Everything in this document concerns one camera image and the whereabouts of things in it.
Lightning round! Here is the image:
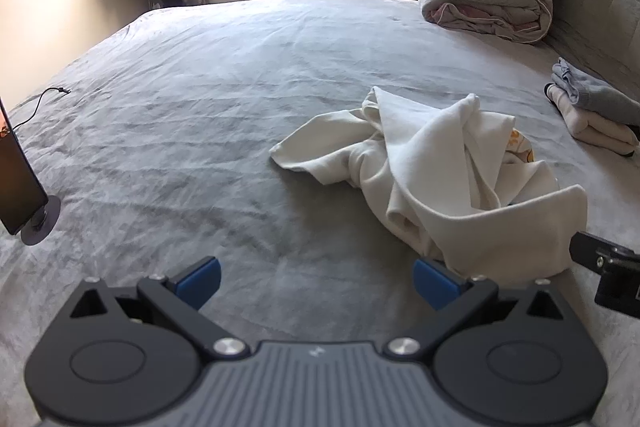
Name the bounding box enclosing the round grey stand base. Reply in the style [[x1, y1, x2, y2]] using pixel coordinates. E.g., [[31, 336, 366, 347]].
[[21, 194, 62, 244]]

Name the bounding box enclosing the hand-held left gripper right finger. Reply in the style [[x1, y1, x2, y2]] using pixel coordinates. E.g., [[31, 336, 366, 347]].
[[384, 258, 568, 361]]

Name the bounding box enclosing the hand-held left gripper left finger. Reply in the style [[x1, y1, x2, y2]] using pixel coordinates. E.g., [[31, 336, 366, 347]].
[[67, 256, 250, 361]]

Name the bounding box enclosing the folded cream garment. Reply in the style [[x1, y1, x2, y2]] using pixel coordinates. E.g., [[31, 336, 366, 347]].
[[547, 84, 640, 154]]

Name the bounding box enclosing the black cable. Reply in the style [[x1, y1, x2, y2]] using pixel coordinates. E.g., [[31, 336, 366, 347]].
[[11, 87, 72, 130]]

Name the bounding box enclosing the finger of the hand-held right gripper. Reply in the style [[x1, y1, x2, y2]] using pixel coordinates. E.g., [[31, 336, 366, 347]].
[[569, 231, 640, 309]]

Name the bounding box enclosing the bed with grey sheet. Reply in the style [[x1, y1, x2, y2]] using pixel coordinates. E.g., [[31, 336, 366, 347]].
[[0, 0, 640, 427]]

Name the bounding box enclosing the white printed t-shirt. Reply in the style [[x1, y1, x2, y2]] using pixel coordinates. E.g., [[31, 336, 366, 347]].
[[269, 86, 588, 280]]

